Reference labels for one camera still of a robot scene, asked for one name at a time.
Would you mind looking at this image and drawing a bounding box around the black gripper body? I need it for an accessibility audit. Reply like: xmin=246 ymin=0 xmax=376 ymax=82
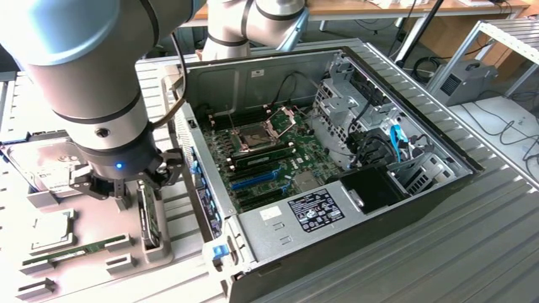
xmin=77 ymin=129 xmax=164 ymax=199

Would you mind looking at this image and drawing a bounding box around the grey parts rack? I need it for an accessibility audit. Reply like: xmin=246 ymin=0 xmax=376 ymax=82
xmin=0 ymin=131 xmax=176 ymax=300

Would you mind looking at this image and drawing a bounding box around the silver hard disk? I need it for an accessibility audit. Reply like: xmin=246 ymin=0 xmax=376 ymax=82
xmin=0 ymin=137 xmax=88 ymax=198

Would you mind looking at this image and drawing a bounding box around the graphics card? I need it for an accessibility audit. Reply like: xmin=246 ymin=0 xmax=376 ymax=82
xmin=136 ymin=185 xmax=163 ymax=251

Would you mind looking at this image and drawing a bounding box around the silver CPU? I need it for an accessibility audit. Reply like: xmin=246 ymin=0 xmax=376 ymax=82
xmin=31 ymin=216 xmax=73 ymax=251

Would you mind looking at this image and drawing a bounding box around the blue expansion slot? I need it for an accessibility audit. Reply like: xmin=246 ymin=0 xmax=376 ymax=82
xmin=228 ymin=171 xmax=280 ymax=191

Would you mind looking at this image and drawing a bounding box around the green RAM stick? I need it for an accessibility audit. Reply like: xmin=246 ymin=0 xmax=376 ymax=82
xmin=21 ymin=236 xmax=127 ymax=266

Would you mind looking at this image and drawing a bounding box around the CPU socket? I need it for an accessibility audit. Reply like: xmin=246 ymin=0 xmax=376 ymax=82
xmin=234 ymin=125 xmax=278 ymax=154

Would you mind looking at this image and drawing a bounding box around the installed RAM stick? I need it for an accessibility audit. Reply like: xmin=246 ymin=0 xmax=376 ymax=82
xmin=232 ymin=150 xmax=296 ymax=167

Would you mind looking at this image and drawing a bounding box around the green motherboard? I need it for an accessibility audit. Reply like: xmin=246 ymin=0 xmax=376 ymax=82
xmin=196 ymin=105 xmax=340 ymax=213

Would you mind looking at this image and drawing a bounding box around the metal socket cover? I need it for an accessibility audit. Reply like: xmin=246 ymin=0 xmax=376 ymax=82
xmin=262 ymin=106 xmax=299 ymax=140

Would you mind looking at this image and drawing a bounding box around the grey power supply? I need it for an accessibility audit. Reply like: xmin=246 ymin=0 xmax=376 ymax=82
xmin=238 ymin=179 xmax=408 ymax=263

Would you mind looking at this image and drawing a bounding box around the metal drive cage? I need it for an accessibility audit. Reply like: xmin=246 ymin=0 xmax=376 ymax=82
xmin=314 ymin=53 xmax=383 ymax=154

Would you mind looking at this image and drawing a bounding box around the open black PC case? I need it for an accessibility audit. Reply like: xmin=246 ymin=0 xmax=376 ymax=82
xmin=172 ymin=46 xmax=486 ymax=303

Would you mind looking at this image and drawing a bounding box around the metal disk bay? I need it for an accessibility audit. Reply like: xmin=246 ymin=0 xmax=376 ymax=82
xmin=386 ymin=150 xmax=458 ymax=196

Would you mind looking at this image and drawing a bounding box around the wooden desk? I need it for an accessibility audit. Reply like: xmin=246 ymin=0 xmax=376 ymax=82
xmin=179 ymin=0 xmax=532 ymax=32

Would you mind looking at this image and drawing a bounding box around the black tripod pole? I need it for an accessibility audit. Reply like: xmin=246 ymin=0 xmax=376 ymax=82
xmin=394 ymin=0 xmax=446 ymax=69

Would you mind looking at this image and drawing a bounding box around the grey control box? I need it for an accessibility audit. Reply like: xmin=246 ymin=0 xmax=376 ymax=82
xmin=436 ymin=59 xmax=499 ymax=107

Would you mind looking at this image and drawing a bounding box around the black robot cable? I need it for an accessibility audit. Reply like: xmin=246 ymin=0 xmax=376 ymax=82
xmin=149 ymin=31 xmax=188 ymax=129

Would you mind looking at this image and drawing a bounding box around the black wire bundle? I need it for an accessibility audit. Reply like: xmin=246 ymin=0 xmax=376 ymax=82
xmin=347 ymin=131 xmax=399 ymax=168

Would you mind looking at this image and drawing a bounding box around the blue wire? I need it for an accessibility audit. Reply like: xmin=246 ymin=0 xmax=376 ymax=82
xmin=390 ymin=124 xmax=406 ymax=164

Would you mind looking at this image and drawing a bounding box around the coiled black cable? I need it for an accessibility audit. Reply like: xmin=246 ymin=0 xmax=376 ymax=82
xmin=411 ymin=56 xmax=443 ymax=83

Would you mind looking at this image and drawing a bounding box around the black floor cable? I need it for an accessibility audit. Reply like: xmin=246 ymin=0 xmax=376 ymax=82
xmin=456 ymin=102 xmax=539 ymax=171

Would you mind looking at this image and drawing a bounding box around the aluminium frame table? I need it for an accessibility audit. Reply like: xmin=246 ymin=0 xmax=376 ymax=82
xmin=424 ymin=18 xmax=539 ymax=97

